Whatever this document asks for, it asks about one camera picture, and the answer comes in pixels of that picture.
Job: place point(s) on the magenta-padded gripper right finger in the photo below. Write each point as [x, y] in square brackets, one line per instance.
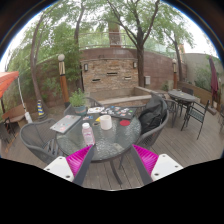
[165, 165]

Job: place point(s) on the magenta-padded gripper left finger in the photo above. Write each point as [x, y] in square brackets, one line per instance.
[60, 166]

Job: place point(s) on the pink drink bottle white cap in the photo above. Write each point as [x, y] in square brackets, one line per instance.
[88, 136]

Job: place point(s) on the silver laptop with stickers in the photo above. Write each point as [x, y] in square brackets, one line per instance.
[65, 124]

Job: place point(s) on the black backpack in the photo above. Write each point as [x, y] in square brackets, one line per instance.
[151, 115]

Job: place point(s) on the small colourful card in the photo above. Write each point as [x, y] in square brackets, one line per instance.
[88, 117]

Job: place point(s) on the white canopy pole weight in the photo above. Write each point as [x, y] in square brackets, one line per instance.
[28, 117]

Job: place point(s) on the flat round red coaster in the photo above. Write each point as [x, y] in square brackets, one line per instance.
[124, 122]

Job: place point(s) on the dark metal chair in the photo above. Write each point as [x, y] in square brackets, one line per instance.
[196, 115]

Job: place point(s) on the blue yellow striped cone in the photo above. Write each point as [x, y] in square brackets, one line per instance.
[40, 110]

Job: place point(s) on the yellow card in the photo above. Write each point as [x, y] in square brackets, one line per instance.
[98, 119]

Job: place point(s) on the white cup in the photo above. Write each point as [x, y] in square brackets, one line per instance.
[106, 122]

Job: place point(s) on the white printed magazine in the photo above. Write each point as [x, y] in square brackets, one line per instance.
[95, 110]

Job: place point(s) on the wooden bench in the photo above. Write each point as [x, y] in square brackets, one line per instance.
[15, 115]

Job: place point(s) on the potted green plant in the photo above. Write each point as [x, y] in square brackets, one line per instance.
[78, 100]

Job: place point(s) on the black laptop with stickers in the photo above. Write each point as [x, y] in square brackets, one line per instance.
[118, 112]

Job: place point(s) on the dark round side table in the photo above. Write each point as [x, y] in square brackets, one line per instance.
[181, 96]

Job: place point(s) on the orange canopy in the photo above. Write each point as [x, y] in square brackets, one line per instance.
[6, 81]

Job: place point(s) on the wooden lamp post globe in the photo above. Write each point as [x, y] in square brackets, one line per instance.
[174, 76]
[63, 86]

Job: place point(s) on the grey wall box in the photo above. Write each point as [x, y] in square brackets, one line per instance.
[147, 80]

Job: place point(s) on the black wall lamp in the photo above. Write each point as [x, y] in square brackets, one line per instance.
[86, 67]
[135, 65]

